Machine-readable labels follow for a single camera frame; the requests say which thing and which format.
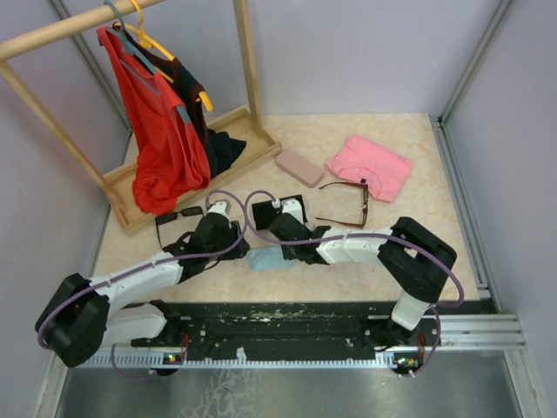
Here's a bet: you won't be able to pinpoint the black glasses case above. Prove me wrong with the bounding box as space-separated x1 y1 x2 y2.
252 194 308 231

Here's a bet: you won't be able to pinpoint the light blue cleaning cloth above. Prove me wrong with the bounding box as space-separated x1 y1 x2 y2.
247 246 296 272

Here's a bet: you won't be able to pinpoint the tortoiseshell brown sunglasses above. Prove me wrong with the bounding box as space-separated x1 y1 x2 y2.
316 181 369 229

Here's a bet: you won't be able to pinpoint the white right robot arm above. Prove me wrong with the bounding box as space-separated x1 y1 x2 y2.
269 213 457 345

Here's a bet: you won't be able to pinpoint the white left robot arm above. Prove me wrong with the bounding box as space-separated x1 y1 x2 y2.
36 212 249 367

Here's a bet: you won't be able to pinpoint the pink glasses case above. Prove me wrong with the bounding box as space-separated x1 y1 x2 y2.
275 149 324 188

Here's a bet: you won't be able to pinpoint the red tank top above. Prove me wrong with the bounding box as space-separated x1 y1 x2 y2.
96 26 212 215

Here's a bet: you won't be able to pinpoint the wooden clothes rack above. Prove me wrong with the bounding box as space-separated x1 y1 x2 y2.
1 1 282 235

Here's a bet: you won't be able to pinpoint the dark navy garment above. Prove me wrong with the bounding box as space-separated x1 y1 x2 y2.
143 47 248 179

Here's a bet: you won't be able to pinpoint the pink folded t-shirt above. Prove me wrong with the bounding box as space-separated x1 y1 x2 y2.
325 135 413 203

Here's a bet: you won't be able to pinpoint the yellow clothes hanger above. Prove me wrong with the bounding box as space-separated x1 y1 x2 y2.
118 0 214 112

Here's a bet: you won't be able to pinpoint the grey clothes hanger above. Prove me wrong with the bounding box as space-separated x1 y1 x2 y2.
96 1 191 134

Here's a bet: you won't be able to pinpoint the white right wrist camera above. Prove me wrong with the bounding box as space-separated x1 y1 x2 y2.
281 199 305 224

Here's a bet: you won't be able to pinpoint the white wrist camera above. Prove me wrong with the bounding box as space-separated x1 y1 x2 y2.
281 199 305 224
207 199 232 219

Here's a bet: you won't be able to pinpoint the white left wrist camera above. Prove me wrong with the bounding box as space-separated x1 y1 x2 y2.
207 199 232 219

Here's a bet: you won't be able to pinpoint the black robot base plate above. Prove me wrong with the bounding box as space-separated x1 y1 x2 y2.
131 301 440 374

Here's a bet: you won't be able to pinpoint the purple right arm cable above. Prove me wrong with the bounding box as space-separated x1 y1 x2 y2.
245 189 465 378

